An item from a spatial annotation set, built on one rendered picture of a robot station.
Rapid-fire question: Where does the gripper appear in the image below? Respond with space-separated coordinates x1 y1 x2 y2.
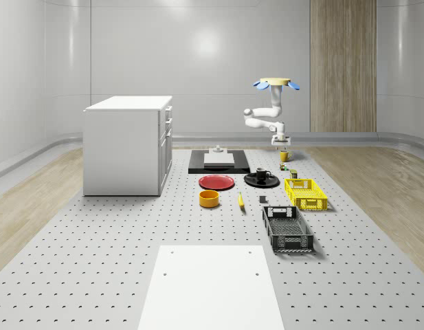
271 134 291 151

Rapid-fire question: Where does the red plate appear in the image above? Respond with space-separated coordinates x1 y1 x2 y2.
198 174 236 190

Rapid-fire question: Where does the yellow basket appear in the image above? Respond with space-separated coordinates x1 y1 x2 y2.
284 178 329 211

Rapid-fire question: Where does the white cabinet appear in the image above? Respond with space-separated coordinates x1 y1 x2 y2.
83 96 174 197

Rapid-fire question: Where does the yellow bowl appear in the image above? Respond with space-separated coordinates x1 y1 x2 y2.
199 190 220 208

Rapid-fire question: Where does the black plate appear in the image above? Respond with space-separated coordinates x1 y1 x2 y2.
243 172 280 188

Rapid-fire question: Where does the black stove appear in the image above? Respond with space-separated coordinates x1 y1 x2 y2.
188 144 251 175

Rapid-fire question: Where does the white board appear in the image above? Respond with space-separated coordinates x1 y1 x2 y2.
137 245 285 330

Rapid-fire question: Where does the dark grey basket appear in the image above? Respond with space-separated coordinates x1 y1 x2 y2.
261 205 315 254

